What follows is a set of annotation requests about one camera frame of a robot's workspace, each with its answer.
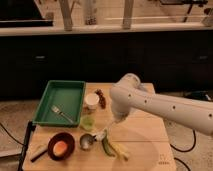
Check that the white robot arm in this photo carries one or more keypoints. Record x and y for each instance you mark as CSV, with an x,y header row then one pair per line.
x,y
129,93

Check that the small metal cup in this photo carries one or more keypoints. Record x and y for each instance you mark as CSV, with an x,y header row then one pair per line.
x,y
86,141

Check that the dark pan with egg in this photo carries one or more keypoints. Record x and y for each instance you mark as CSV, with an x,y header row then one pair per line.
x,y
59,147

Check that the green plastic tray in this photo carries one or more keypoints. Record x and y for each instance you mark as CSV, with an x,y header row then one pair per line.
x,y
68,96

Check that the black camera stand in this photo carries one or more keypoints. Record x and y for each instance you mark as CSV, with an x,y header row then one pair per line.
x,y
30,128

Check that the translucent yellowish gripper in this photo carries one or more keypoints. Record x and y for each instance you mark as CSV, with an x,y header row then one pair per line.
x,y
113,122

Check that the yellow corn piece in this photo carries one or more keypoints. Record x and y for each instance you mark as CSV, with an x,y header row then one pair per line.
x,y
120,150

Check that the green plastic cup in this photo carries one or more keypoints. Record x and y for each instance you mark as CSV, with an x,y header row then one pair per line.
x,y
87,122

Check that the metal fork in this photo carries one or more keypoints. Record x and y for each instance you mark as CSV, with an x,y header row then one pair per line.
x,y
56,110

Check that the white handled dish brush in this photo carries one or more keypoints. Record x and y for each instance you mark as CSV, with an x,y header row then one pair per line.
x,y
96,137

